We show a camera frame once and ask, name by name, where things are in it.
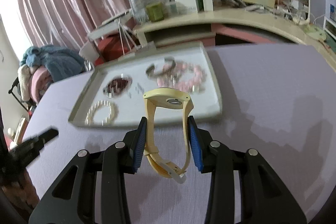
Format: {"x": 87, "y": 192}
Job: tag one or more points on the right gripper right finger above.
{"x": 264, "y": 198}

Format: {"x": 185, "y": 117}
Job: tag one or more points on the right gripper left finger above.
{"x": 91, "y": 188}

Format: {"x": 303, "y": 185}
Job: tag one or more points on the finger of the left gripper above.
{"x": 30, "y": 148}

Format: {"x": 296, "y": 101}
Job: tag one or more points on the yellow wrist watch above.
{"x": 167, "y": 112}

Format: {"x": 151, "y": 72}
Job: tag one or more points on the person's left hand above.
{"x": 22, "y": 193}

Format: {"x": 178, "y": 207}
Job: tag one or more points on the pink folded blanket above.
{"x": 33, "y": 82}

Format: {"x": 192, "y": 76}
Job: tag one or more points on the blue fluffy blanket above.
{"x": 61, "y": 62}

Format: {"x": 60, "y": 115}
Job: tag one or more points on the grey shallow box tray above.
{"x": 130, "y": 105}

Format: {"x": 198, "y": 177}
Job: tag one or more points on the white folding stand table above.
{"x": 113, "y": 39}

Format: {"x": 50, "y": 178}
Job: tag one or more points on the green hand fan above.
{"x": 317, "y": 34}

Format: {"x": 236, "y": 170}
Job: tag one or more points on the cream curved desk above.
{"x": 266, "y": 22}

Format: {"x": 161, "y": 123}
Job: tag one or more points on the green glass jar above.
{"x": 155, "y": 12}

